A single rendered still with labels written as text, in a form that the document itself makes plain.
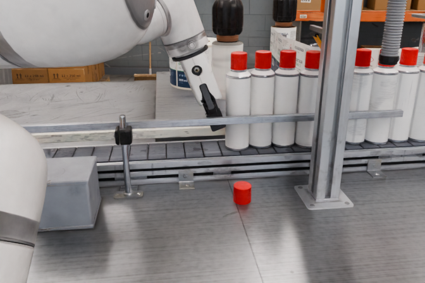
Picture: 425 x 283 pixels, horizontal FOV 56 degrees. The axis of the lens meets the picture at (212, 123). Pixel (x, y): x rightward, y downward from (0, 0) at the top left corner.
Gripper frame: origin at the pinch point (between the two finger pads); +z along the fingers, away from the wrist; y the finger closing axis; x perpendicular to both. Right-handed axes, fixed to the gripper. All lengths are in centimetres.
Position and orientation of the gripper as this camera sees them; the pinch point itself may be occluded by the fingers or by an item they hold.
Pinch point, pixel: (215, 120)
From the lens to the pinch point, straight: 84.8
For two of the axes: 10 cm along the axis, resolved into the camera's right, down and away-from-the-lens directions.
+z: 3.4, 8.7, 3.6
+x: -9.3, 3.6, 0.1
